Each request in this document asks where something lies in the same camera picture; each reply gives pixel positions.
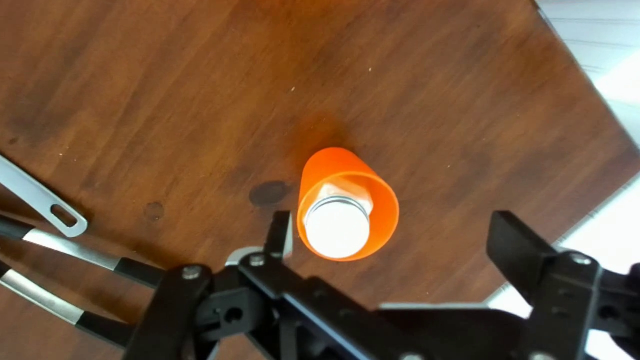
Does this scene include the black and silver tongs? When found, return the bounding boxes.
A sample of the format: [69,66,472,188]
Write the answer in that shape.
[0,213,169,350]

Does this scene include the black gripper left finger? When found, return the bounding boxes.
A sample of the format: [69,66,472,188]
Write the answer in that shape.
[122,208,402,360]

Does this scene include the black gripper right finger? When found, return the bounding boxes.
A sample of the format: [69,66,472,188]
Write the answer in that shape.
[485,208,640,360]

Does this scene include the orange plastic cup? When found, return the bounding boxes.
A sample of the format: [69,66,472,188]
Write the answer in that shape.
[297,146,402,264]

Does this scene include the silver utensil handle with hole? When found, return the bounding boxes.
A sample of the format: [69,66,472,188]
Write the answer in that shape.
[0,154,90,240]

